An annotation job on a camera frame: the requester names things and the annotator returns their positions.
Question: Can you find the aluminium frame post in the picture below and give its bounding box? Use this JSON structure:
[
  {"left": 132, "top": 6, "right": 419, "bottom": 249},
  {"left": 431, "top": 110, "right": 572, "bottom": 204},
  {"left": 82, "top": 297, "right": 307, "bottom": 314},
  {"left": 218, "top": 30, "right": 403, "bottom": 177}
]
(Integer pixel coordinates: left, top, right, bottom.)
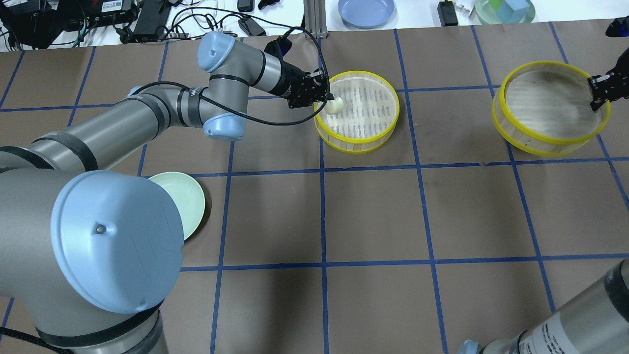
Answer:
[{"left": 303, "top": 0, "right": 328, "bottom": 38}]

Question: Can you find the blue plate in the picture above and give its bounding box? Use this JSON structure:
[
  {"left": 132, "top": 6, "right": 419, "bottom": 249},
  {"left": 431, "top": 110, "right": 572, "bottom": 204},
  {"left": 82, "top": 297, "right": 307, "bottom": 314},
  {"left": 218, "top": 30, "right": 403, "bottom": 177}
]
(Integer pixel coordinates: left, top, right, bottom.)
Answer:
[{"left": 337, "top": 0, "right": 396, "bottom": 29}]

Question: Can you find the blue sponge block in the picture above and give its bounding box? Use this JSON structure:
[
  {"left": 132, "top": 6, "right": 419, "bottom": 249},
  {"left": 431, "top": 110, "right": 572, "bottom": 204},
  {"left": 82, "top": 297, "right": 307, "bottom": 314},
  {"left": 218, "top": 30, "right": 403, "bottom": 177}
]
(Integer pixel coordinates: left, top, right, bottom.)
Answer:
[{"left": 504, "top": 0, "right": 530, "bottom": 16}]

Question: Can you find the clear green glass bowl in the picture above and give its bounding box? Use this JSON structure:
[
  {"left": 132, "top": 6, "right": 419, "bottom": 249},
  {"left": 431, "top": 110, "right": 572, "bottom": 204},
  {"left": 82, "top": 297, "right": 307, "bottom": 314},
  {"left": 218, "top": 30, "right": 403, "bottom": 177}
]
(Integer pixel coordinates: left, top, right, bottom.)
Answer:
[{"left": 475, "top": 0, "right": 536, "bottom": 25}]

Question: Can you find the black power adapter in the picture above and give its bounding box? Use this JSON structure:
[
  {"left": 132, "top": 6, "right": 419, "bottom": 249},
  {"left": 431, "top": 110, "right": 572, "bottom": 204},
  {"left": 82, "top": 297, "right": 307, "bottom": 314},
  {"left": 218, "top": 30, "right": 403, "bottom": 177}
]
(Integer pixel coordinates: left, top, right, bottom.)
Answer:
[{"left": 437, "top": 0, "right": 458, "bottom": 27}]

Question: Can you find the yellow bamboo steamer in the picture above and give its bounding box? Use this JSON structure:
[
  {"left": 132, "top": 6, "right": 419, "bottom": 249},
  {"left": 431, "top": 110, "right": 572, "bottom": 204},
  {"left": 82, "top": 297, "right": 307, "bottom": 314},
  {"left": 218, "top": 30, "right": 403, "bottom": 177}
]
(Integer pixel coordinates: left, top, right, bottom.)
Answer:
[
  {"left": 490, "top": 60, "right": 611, "bottom": 157},
  {"left": 314, "top": 70, "right": 400, "bottom": 154}
]

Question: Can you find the black electronics box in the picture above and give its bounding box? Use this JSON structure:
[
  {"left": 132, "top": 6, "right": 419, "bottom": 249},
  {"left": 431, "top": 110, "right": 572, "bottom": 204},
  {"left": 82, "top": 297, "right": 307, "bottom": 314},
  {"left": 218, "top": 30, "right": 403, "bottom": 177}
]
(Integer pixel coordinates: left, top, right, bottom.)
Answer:
[{"left": 132, "top": 0, "right": 171, "bottom": 43}]

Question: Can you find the green sponge block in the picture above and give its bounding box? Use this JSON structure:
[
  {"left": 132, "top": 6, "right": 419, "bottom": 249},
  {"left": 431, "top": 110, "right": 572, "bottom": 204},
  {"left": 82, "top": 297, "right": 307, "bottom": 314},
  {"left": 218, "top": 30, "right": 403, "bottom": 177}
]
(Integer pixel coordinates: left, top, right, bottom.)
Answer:
[{"left": 489, "top": 0, "right": 507, "bottom": 14}]

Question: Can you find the light green plate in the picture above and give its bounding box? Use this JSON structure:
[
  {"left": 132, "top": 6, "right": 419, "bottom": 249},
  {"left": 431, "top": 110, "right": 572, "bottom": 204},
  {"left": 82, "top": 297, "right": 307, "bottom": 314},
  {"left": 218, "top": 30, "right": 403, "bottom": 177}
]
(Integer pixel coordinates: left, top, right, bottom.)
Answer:
[{"left": 148, "top": 171, "right": 206, "bottom": 240}]

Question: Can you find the white steamed bun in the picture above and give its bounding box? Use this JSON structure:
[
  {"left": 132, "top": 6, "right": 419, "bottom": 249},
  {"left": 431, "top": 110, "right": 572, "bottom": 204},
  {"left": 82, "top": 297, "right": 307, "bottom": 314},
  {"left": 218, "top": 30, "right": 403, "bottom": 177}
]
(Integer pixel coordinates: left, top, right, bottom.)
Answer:
[{"left": 323, "top": 97, "right": 344, "bottom": 115}]

